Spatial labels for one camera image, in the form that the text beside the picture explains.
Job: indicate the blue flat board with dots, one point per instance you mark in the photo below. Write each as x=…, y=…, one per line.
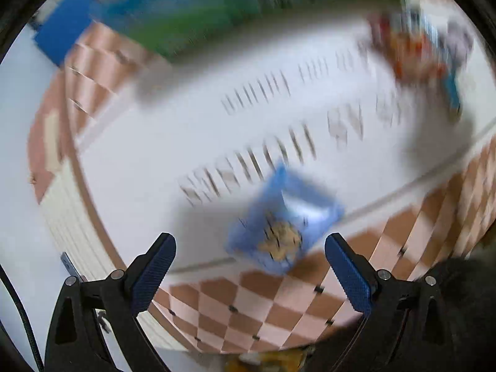
x=62, y=27

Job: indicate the green and blue box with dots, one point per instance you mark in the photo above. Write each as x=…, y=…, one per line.
x=201, y=11

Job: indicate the pink brown checkered tablecloth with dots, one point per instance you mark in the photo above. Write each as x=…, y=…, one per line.
x=248, y=310

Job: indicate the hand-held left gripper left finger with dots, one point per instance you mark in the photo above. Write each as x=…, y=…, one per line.
x=153, y=275

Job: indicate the blue snack packet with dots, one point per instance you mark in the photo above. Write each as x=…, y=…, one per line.
x=279, y=221

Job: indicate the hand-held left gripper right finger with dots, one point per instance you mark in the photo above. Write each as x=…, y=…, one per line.
x=350, y=275

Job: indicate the yellow packet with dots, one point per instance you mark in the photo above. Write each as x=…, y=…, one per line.
x=267, y=362

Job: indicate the pile of colourful packets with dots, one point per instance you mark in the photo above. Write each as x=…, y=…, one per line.
x=416, y=46

